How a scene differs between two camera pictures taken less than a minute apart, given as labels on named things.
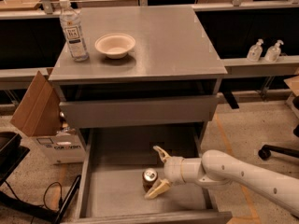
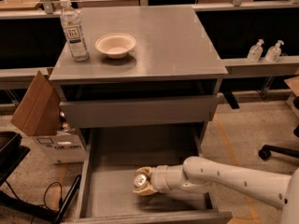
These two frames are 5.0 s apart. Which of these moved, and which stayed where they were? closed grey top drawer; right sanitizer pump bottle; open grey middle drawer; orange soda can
Moved: orange soda can
Stayed: closed grey top drawer; open grey middle drawer; right sanitizer pump bottle
